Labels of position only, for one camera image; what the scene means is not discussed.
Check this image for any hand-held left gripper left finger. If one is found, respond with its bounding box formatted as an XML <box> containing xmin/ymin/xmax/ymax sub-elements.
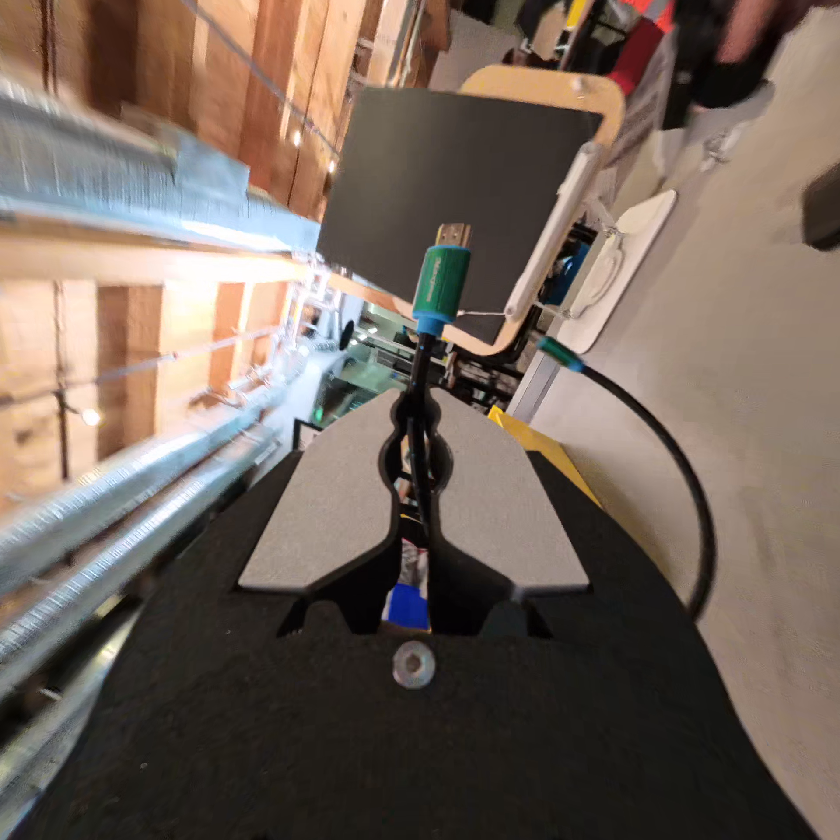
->
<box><xmin>238</xmin><ymin>387</ymin><xmax>404</xmax><ymax>635</ymax></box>

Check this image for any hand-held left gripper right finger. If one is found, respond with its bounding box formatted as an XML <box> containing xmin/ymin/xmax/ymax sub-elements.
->
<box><xmin>425</xmin><ymin>386</ymin><xmax>592</xmax><ymax>635</ymax></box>

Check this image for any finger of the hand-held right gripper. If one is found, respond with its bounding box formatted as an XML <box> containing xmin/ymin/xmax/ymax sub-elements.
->
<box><xmin>699</xmin><ymin>85</ymin><xmax>778</xmax><ymax>173</ymax></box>

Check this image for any yellow plastic bin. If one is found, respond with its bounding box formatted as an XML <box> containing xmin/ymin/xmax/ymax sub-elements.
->
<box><xmin>487</xmin><ymin>406</ymin><xmax>603</xmax><ymax>511</ymax></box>

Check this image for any braided cable with green plugs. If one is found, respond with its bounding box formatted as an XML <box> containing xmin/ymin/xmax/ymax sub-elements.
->
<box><xmin>394</xmin><ymin>223</ymin><xmax>716</xmax><ymax>621</ymax></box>

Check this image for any person's right hand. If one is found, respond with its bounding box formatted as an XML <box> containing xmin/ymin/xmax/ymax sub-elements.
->
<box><xmin>718</xmin><ymin>0</ymin><xmax>798</xmax><ymax>67</ymax></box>

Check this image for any red cloth object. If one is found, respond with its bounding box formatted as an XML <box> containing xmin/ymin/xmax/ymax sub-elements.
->
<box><xmin>607</xmin><ymin>16</ymin><xmax>664</xmax><ymax>99</ymax></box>

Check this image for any wooden book stand black pad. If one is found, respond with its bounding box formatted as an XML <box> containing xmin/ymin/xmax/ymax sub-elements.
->
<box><xmin>317</xmin><ymin>64</ymin><xmax>678</xmax><ymax>360</ymax></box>

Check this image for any foil wrapped ventilation duct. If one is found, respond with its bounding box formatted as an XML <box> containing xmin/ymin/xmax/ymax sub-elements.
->
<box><xmin>0</xmin><ymin>72</ymin><xmax>322</xmax><ymax>263</ymax></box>

